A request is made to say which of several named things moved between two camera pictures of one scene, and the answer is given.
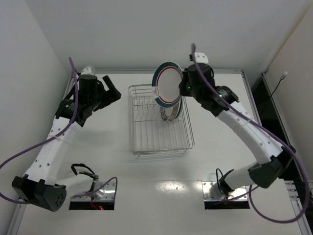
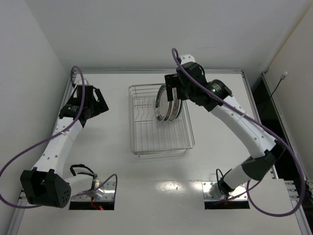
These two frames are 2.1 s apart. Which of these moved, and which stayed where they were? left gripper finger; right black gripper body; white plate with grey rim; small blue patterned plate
Moved: left gripper finger
Stayed: white plate with grey rim; right black gripper body; small blue patterned plate
